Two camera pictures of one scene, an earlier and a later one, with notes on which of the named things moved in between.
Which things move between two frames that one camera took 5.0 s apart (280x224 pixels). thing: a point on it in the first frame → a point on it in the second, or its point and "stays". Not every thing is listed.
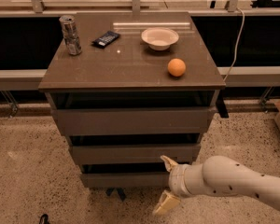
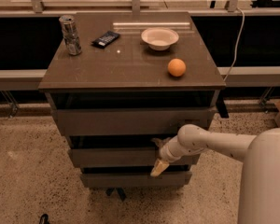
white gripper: x=175 y=179 → x=165 y=153
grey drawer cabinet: x=130 y=88 stays
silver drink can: x=71 y=34 stays
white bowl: x=160 y=38 stays
